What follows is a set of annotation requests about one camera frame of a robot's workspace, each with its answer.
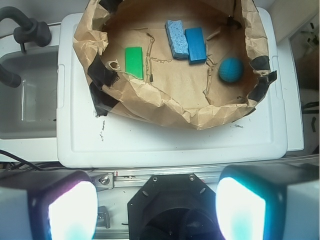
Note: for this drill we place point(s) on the dark blue wooden block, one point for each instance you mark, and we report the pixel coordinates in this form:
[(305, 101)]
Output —
[(196, 45)]

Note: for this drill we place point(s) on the green wooden block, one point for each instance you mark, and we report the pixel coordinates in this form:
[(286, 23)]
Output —
[(134, 62)]

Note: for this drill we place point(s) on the crumpled brown paper bag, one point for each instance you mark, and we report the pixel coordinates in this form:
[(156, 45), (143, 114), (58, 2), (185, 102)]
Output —
[(173, 93)]

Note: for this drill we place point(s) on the blue textured ball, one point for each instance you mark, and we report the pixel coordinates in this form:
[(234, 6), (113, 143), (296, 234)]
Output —
[(231, 70)]

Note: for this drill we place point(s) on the light blue sponge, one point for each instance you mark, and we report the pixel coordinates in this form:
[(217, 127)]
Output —
[(177, 39)]

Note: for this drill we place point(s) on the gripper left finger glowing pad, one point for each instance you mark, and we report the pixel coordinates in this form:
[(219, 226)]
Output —
[(47, 205)]

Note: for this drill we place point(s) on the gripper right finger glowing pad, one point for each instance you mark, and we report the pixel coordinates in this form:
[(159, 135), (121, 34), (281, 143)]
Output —
[(277, 201)]

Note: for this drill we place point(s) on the white plastic bin lid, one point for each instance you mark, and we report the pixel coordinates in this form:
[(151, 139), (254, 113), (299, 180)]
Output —
[(85, 140)]

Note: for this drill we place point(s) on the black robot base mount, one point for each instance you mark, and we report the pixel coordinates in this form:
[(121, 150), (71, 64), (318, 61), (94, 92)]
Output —
[(173, 207)]

